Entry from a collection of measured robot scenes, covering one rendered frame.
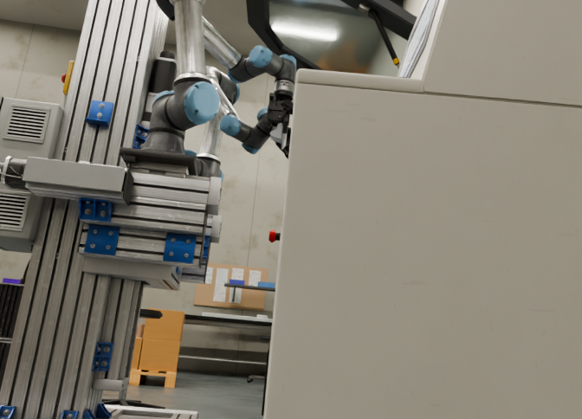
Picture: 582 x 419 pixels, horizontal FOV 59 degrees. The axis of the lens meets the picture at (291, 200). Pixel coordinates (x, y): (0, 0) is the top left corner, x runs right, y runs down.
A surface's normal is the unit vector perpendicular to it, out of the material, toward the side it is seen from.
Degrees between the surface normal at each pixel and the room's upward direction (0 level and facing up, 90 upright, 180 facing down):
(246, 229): 90
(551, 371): 90
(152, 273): 90
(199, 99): 98
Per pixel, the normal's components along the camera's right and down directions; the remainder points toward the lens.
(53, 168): 0.13, -0.26
